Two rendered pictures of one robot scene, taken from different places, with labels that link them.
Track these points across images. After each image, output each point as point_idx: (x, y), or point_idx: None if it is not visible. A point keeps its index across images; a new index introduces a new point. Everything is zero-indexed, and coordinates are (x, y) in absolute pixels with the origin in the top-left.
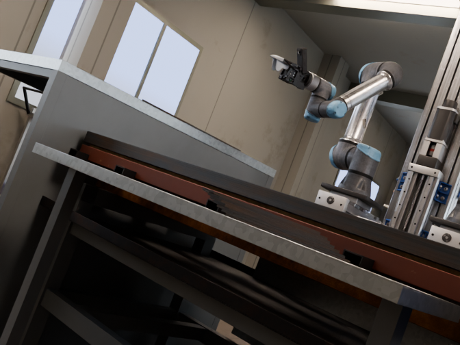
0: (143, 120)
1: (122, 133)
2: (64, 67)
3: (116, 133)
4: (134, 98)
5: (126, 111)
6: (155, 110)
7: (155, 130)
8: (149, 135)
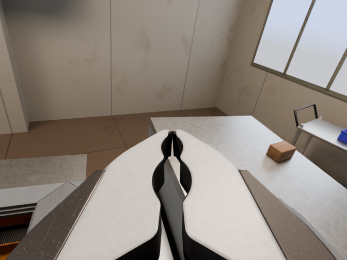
0: (174, 192)
1: (166, 193)
2: (150, 123)
3: (163, 190)
4: (169, 162)
5: (167, 172)
6: (179, 187)
7: (179, 212)
8: (177, 213)
